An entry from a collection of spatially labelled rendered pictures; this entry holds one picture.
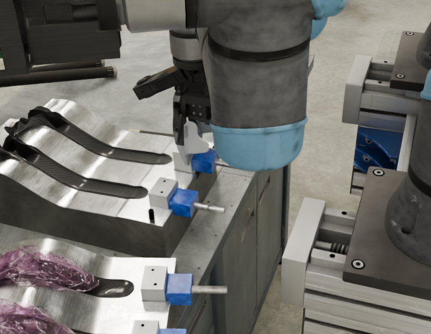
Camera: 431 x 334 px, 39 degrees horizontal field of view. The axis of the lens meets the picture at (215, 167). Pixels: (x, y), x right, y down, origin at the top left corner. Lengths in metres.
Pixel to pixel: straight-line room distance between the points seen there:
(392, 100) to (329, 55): 2.38
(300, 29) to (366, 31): 3.49
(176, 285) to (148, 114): 0.64
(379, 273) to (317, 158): 1.97
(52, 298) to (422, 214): 0.55
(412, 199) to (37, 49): 0.49
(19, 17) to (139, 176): 0.76
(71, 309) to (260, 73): 0.61
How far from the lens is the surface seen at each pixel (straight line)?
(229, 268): 1.49
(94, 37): 0.42
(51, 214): 1.15
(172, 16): 0.40
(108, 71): 1.67
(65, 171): 1.18
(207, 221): 1.16
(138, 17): 0.40
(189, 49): 0.98
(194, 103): 1.03
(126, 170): 1.17
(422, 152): 0.72
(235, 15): 0.41
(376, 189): 0.87
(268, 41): 0.41
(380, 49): 3.70
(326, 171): 2.63
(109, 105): 1.56
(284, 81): 0.43
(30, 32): 0.43
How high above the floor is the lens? 1.57
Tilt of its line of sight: 36 degrees down
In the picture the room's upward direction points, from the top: 3 degrees counter-clockwise
